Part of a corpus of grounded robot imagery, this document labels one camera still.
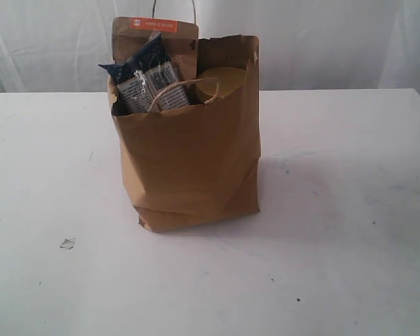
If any gold lid plastic jar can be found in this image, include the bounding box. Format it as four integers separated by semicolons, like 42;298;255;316
195;66;246;103

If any dark blue biscuit packet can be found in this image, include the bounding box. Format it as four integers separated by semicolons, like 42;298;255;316
100;31;190;115

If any brown kraft pouch orange label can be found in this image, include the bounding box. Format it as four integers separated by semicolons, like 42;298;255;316
111;17;199;80

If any brown paper bag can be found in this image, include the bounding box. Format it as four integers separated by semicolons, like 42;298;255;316
108;35;261;232

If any small torn paper scrap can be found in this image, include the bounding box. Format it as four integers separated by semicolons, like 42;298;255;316
59;237;76;251

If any white curtain backdrop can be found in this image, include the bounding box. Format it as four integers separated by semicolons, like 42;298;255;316
0;1;420;94

